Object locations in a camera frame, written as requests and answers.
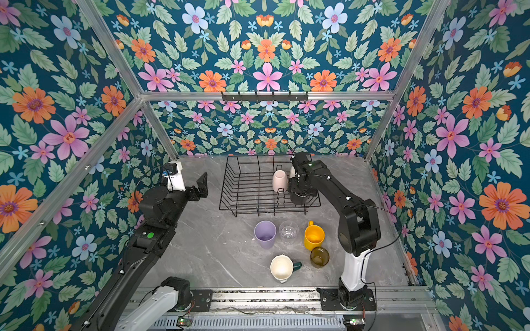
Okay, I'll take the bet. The clear glass cup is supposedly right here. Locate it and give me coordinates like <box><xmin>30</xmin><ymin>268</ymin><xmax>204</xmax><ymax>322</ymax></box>
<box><xmin>280</xmin><ymin>221</ymin><xmax>299</xmax><ymax>244</ymax></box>

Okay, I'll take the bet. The lilac plastic tumbler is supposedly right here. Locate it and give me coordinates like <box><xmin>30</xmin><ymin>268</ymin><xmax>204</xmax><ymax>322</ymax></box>
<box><xmin>254</xmin><ymin>220</ymin><xmax>277</xmax><ymax>250</ymax></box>

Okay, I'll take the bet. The dark green mug cream inside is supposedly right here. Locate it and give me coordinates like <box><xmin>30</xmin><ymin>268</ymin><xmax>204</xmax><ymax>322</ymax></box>
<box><xmin>270</xmin><ymin>255</ymin><xmax>302</xmax><ymax>284</ymax></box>

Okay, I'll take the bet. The white ceramic mug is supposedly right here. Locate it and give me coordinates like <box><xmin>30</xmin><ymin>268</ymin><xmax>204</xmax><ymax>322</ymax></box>
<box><xmin>289</xmin><ymin>166</ymin><xmax>296</xmax><ymax>179</ymax></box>

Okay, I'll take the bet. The black mug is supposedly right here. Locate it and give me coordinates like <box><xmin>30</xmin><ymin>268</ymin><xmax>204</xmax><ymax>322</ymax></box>
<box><xmin>290</xmin><ymin>192</ymin><xmax>309</xmax><ymax>205</ymax></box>

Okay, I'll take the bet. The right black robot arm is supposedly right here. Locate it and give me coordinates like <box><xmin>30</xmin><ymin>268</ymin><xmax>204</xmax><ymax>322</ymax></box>
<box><xmin>288</xmin><ymin>153</ymin><xmax>381</xmax><ymax>309</ymax></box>

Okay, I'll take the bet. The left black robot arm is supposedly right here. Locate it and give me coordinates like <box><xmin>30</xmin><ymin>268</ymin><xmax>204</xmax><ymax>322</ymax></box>
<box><xmin>72</xmin><ymin>172</ymin><xmax>208</xmax><ymax>330</ymax></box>

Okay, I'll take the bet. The yellow mug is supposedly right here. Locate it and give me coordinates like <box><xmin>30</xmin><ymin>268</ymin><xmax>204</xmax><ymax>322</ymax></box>
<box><xmin>304</xmin><ymin>221</ymin><xmax>325</xmax><ymax>251</ymax></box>

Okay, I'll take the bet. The amber glass cup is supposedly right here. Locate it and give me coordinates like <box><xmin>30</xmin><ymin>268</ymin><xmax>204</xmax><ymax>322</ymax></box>
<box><xmin>310</xmin><ymin>247</ymin><xmax>330</xmax><ymax>268</ymax></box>

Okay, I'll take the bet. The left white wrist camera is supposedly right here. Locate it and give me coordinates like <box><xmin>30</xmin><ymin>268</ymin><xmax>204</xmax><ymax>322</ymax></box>
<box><xmin>162</xmin><ymin>161</ymin><xmax>186</xmax><ymax>192</ymax></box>

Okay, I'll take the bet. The black wire dish rack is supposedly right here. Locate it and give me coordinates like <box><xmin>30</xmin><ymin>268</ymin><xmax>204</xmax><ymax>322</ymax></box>
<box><xmin>219</xmin><ymin>154</ymin><xmax>321</xmax><ymax>217</ymax></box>

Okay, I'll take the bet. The black hook rail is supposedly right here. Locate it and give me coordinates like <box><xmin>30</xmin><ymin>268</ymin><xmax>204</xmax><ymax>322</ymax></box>
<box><xmin>221</xmin><ymin>92</ymin><xmax>309</xmax><ymax>102</ymax></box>

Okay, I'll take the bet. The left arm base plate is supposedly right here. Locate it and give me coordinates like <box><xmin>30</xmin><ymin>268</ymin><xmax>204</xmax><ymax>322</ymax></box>
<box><xmin>184</xmin><ymin>290</ymin><xmax>213</xmax><ymax>313</ymax></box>

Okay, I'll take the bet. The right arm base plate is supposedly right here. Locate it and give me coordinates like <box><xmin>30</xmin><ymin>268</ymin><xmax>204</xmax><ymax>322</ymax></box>
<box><xmin>317</xmin><ymin>286</ymin><xmax>377</xmax><ymax>311</ymax></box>

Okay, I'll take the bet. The white slotted cable duct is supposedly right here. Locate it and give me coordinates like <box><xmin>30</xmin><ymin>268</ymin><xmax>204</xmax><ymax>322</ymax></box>
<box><xmin>149</xmin><ymin>315</ymin><xmax>346</xmax><ymax>330</ymax></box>

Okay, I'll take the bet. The aluminium mounting rail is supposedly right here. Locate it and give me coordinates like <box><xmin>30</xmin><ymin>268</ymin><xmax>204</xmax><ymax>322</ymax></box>
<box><xmin>136</xmin><ymin>286</ymin><xmax>438</xmax><ymax>315</ymax></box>

